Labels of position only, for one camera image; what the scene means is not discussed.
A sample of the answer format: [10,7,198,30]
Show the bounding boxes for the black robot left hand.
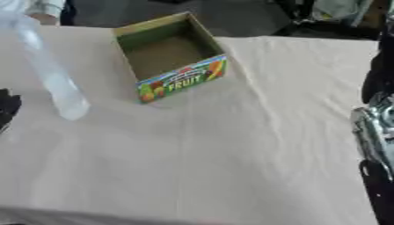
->
[0,87,24,134]

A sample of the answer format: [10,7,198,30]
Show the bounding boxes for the person's hand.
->
[29,12,62,26]

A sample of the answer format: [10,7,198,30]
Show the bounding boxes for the open cardboard box green inside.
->
[111,11,230,105]

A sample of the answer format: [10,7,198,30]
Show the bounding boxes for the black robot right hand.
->
[360,17,394,105]

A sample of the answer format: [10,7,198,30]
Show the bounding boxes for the clear plastic bottle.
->
[0,0,92,121]

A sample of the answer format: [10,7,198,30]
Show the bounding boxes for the person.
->
[23,0,79,26]

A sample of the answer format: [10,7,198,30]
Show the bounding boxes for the pale bag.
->
[310,0,376,22]

